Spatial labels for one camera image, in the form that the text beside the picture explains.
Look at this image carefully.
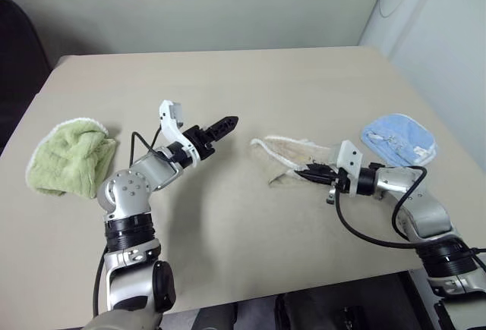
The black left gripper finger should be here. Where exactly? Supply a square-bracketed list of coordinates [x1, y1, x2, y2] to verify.
[210, 125, 238, 143]
[206, 115, 240, 136]

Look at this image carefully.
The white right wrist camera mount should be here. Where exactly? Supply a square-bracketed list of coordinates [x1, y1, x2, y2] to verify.
[327, 140, 362, 196]

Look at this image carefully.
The blue cloth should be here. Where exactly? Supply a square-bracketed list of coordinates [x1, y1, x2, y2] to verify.
[360, 112, 439, 167]

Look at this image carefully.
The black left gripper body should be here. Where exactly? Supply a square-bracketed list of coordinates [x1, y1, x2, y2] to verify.
[181, 124, 220, 160]

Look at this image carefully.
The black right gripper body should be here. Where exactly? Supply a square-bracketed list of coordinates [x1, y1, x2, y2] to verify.
[322, 166, 352, 195]

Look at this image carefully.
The black chair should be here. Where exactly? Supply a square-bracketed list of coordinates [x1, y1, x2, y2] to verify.
[0, 0, 52, 157]

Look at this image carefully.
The green towel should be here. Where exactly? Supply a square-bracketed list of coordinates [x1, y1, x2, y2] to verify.
[24, 117, 120, 200]

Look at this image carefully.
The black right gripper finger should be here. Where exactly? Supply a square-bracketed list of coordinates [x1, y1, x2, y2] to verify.
[295, 171, 333, 184]
[303, 163, 336, 177]

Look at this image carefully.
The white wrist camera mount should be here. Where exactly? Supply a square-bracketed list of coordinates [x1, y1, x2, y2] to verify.
[327, 140, 362, 196]
[158, 99, 201, 168]

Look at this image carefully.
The beige cloth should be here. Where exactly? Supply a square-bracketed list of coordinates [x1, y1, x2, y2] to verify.
[249, 134, 345, 187]

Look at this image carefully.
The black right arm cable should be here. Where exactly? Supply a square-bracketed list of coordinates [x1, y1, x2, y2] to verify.
[333, 165, 486, 256]

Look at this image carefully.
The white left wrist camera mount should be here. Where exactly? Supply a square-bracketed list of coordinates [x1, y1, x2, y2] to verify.
[158, 99, 201, 168]

